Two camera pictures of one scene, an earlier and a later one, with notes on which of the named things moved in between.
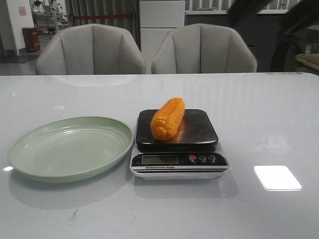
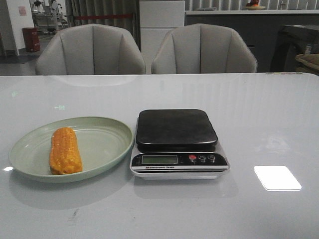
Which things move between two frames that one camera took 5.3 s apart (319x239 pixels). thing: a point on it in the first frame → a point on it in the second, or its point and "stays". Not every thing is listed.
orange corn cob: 167,118 → 65,157
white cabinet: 157,18 stays
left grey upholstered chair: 90,49 stays
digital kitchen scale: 190,154 stays
